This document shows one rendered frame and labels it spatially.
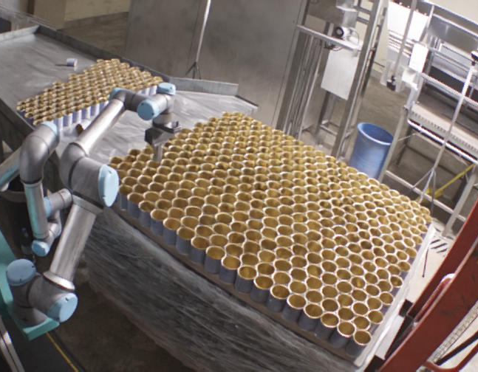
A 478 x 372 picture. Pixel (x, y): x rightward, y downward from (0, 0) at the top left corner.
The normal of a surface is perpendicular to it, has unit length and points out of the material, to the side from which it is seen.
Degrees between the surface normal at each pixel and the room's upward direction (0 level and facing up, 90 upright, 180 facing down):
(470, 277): 90
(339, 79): 90
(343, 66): 90
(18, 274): 8
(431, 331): 90
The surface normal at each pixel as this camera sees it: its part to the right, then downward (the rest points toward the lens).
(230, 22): -0.60, 0.34
